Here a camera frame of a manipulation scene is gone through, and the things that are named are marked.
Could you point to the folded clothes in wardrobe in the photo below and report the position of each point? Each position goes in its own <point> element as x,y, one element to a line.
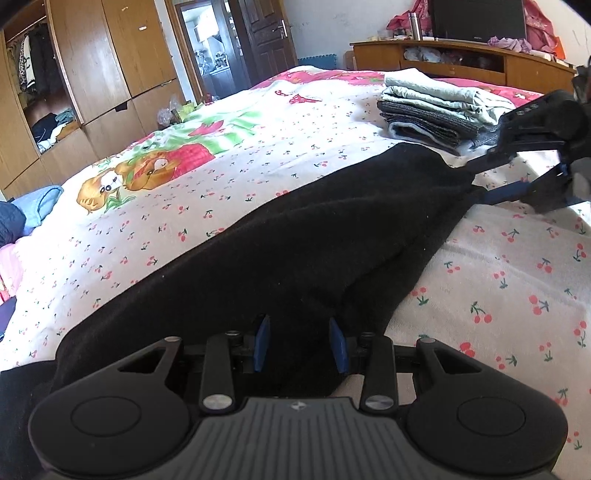
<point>53,127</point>

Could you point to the grey folded jeans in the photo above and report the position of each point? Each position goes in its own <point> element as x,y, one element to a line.
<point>429,136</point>

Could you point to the light blue cloth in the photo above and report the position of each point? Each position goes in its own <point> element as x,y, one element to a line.
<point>39,205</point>

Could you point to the black pants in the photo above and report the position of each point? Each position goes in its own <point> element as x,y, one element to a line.
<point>300,240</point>

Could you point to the hanging clothes in wardrobe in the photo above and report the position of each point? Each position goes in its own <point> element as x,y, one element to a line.
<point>34,60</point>

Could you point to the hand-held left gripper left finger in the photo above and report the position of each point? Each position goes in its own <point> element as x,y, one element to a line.
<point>262,339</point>

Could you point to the white cloth in cabinet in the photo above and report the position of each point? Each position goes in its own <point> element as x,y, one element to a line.
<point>422,54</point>

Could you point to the steel thermos flask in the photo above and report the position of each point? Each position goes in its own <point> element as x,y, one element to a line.
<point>415,25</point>

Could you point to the pink clothes pile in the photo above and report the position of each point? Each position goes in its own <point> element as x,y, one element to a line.
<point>404,16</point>
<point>540,27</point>

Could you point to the black television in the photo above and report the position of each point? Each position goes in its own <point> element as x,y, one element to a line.
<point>478,18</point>

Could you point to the dark wooden door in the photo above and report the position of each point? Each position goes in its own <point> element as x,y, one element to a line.
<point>265,32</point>

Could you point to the blue foam mat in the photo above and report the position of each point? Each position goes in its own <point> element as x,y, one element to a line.
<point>318,62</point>

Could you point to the light green folded clothes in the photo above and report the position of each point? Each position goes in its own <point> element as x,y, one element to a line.
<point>438,94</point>

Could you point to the purple cloth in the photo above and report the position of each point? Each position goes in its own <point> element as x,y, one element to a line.
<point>510,44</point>

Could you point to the dark blue jacket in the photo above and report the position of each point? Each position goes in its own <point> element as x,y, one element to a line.
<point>10,224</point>

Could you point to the wooden wardrobe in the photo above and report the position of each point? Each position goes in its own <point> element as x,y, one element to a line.
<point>115,55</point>

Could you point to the wooden cabinet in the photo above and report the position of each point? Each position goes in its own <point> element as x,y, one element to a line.
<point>378,57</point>

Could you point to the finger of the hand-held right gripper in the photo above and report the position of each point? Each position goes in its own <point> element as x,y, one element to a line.
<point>517,156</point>
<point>505,191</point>

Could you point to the dark grey folded pants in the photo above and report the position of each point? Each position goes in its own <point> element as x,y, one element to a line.
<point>415,115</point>

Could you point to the clear plastic bags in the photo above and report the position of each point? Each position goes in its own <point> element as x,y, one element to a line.
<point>171,113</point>

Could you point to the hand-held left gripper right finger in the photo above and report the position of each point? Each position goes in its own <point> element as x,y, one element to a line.
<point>337,344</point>

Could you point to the floral pink quilt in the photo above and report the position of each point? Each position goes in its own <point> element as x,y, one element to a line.
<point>9,267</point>

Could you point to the cartoon cherry print bedsheet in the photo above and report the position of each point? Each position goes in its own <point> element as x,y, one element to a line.
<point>258,138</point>

